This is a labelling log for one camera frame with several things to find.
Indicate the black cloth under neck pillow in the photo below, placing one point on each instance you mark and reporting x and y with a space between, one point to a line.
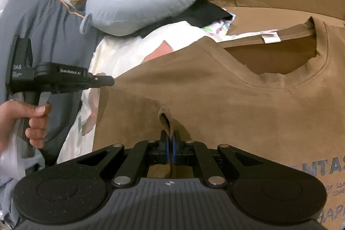
201 14

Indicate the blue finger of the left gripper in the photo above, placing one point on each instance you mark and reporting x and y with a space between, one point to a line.
98 81

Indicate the dark grey pillow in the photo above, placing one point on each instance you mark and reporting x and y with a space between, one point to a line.
54 30

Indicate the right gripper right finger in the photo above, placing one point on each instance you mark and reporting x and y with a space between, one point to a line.
197 156

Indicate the pastel patterned cloth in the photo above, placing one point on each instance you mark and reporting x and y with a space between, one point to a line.
220 27

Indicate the cream bear print blanket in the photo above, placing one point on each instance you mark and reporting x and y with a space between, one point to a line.
116 55

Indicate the person's left hand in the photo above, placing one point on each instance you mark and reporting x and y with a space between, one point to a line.
38 116

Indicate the brown t-shirt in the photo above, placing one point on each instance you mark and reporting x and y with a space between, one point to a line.
281 101

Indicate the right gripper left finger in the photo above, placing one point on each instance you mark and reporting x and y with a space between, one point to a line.
140 158

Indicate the blue-grey neck pillow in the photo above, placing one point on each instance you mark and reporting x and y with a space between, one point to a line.
124 17

